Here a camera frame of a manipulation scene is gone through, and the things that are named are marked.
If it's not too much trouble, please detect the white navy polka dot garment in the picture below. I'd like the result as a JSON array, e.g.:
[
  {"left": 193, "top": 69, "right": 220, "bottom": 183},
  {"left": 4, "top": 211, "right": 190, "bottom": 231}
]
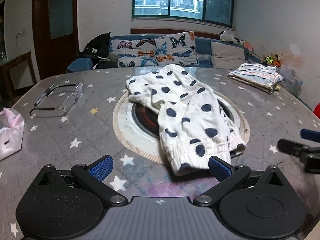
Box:
[{"left": 126, "top": 64, "right": 246, "bottom": 176}]

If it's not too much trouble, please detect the red plastic stool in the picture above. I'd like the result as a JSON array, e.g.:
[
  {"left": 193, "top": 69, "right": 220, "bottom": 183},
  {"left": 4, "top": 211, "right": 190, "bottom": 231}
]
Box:
[{"left": 313, "top": 103, "right": 320, "bottom": 119}]

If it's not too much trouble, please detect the clear plastic box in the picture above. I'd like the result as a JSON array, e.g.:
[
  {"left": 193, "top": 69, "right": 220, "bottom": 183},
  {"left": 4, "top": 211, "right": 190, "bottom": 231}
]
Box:
[{"left": 277, "top": 65, "right": 304, "bottom": 96}]

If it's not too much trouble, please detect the round induction cooktop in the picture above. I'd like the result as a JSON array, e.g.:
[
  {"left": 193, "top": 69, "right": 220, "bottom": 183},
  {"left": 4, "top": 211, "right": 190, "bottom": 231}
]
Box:
[{"left": 112, "top": 89, "right": 250, "bottom": 165}]

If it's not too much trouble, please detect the folded striped cloth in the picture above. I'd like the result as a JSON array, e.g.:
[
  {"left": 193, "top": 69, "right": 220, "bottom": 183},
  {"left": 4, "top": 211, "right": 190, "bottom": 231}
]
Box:
[{"left": 228, "top": 63, "right": 284, "bottom": 94}]

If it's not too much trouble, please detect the orange green plush toy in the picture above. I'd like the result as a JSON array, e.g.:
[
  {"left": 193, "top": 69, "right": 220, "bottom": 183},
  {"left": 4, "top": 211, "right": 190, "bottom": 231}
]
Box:
[{"left": 261, "top": 54, "right": 281, "bottom": 67}]

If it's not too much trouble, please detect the pink white plastic bag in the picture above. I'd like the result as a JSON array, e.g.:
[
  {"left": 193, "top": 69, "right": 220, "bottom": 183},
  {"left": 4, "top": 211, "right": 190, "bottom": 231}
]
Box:
[{"left": 0, "top": 107, "right": 25, "bottom": 160}]

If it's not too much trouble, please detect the blue sofa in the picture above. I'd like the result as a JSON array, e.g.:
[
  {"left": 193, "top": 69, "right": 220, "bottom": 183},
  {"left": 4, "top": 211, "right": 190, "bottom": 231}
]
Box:
[{"left": 66, "top": 34, "right": 260, "bottom": 73}]

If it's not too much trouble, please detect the grey cushion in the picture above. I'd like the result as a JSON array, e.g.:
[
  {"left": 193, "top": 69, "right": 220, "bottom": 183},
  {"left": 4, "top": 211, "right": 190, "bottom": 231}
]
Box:
[{"left": 210, "top": 42, "right": 246, "bottom": 69}]

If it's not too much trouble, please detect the black bag on sofa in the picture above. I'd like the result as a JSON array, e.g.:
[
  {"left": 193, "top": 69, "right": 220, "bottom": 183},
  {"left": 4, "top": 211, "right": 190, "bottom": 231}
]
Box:
[{"left": 79, "top": 32, "right": 119, "bottom": 69}]

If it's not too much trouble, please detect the black white plush toy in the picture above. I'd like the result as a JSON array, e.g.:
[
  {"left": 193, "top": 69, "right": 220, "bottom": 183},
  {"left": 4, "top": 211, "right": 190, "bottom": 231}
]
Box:
[{"left": 219, "top": 30, "right": 236, "bottom": 43}]

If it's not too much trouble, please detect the butterfly print pillow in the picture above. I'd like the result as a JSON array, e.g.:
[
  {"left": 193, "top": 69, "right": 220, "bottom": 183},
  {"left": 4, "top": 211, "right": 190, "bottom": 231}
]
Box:
[{"left": 109, "top": 31, "right": 199, "bottom": 68}]

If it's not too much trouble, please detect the dark wooden door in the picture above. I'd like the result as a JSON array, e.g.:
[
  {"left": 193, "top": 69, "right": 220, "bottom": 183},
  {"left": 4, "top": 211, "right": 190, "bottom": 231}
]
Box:
[{"left": 32, "top": 0, "right": 79, "bottom": 80}]

